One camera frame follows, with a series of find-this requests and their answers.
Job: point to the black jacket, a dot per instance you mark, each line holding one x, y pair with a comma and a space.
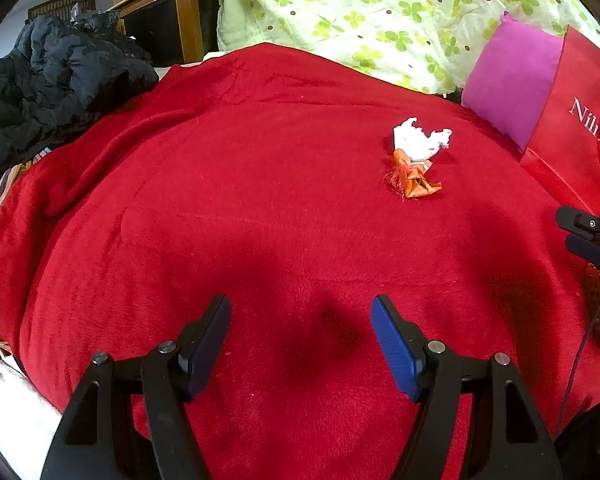
55, 90

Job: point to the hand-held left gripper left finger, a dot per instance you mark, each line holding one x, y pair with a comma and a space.
207, 340

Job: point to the pink pillow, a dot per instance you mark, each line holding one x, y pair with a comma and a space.
510, 80

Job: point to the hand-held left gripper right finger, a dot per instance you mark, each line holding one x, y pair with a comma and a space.
395, 345

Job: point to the white tissue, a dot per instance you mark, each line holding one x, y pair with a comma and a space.
417, 140

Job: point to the wooden cabinet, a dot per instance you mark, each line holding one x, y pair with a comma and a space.
190, 15

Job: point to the green floral quilt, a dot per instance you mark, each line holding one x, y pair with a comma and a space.
380, 10

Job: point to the white bed sheet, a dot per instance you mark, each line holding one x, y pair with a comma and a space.
10, 410

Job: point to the orange cloth scrap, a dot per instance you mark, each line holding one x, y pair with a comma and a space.
412, 180

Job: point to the red blanket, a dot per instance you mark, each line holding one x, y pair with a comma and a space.
255, 185

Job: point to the red bag with white print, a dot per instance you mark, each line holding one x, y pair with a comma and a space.
565, 135

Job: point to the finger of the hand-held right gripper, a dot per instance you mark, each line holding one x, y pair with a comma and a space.
587, 251

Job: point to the striped cloth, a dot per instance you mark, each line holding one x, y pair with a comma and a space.
15, 170

